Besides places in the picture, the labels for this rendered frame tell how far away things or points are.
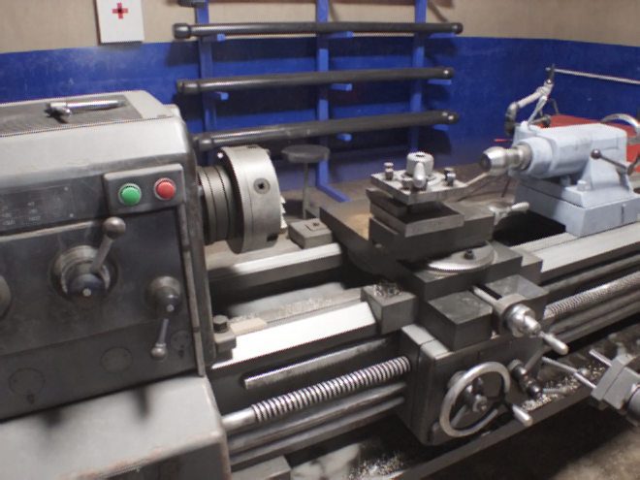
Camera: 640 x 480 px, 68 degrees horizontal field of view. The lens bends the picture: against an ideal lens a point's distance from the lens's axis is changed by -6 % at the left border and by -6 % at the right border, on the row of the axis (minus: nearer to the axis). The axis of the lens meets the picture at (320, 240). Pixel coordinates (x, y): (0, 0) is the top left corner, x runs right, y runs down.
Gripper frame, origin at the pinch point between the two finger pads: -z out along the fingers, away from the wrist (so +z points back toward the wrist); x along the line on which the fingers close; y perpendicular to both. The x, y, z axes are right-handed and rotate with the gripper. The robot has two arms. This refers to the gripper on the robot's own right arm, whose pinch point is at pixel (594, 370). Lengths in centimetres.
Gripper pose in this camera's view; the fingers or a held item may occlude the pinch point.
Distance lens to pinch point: 120.7
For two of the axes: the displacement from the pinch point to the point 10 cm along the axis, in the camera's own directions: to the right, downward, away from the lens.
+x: 5.4, -8.4, -0.8
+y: -7.1, -4.1, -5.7
